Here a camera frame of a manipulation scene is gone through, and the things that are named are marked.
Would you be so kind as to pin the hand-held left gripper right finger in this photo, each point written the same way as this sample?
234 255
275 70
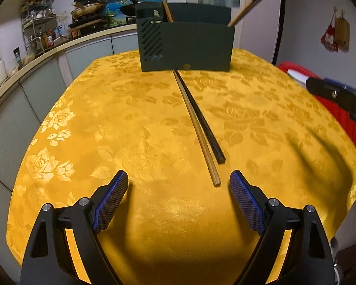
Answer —
246 199

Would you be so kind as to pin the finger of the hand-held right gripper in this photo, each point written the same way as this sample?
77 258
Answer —
332 93

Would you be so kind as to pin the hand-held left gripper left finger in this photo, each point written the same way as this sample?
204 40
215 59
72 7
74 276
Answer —
112 199

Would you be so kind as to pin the light brown wooden chopstick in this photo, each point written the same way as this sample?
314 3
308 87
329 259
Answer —
199 136

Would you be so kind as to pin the black chopstick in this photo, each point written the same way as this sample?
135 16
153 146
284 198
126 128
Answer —
203 124

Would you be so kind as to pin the dark green utensil holder box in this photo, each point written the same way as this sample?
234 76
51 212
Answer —
192 47

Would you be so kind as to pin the white lid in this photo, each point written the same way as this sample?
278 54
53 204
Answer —
296 75

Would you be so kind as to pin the red plastic stool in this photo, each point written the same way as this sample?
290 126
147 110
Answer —
351 133

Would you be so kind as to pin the red hanging pouch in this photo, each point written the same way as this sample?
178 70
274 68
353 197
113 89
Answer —
327 40

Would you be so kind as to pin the brown hanging bag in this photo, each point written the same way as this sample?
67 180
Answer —
341 34

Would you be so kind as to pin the yellow floral tablecloth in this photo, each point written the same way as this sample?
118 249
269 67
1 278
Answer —
121 124

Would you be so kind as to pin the grey kitchen cabinets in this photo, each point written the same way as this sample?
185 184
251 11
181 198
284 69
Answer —
83 53

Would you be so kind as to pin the kitchen countertop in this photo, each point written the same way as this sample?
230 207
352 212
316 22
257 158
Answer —
26 66

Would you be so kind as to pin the black seasoning packet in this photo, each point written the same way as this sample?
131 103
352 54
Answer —
17 58

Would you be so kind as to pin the gas stove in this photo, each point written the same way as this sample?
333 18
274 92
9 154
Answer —
86 23

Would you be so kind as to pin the small white clip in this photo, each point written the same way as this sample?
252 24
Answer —
157 16

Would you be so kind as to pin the blue backsplash panel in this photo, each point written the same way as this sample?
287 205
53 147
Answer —
112 9

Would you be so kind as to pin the black wok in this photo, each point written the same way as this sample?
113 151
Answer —
127 9

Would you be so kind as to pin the light frying pan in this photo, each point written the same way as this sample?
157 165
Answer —
87 7

